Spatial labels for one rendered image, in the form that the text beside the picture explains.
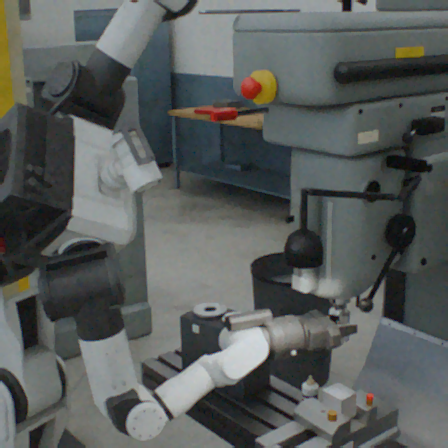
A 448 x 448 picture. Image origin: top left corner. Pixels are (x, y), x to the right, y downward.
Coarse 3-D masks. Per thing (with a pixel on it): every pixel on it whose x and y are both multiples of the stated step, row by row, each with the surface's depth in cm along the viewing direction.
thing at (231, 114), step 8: (216, 112) 132; (224, 112) 133; (232, 112) 134; (240, 112) 136; (248, 112) 137; (256, 112) 138; (264, 112) 140; (216, 120) 132; (224, 120) 133; (232, 120) 135
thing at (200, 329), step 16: (208, 304) 193; (192, 320) 186; (208, 320) 186; (224, 320) 182; (192, 336) 188; (208, 336) 184; (192, 352) 189; (208, 352) 185; (256, 368) 183; (240, 384) 180; (256, 384) 184
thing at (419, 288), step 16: (400, 272) 184; (432, 272) 177; (384, 288) 190; (400, 288) 185; (416, 288) 182; (432, 288) 178; (384, 304) 191; (400, 304) 186; (416, 304) 183; (432, 304) 179; (400, 320) 187; (416, 320) 184; (432, 320) 179
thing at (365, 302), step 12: (396, 216) 141; (408, 216) 141; (396, 228) 139; (408, 228) 140; (396, 240) 140; (408, 240) 142; (396, 252) 140; (384, 264) 140; (372, 288) 138; (360, 300) 138; (372, 300) 138
